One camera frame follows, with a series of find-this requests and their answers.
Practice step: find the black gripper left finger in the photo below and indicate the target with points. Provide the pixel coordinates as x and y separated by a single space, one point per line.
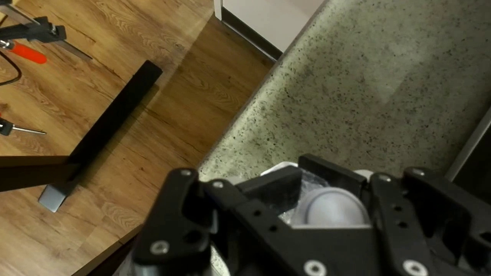
173 230

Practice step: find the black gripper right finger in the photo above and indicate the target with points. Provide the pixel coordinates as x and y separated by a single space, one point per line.
429 224

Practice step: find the white appliance panel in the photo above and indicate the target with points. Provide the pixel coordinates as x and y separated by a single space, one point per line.
265 17

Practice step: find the grey leg foot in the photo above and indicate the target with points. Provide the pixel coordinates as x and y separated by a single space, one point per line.
53 198

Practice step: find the clear plastic bottle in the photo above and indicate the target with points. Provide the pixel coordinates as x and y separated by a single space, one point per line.
331 209

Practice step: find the black table leg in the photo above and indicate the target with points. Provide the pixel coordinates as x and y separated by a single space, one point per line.
116 112

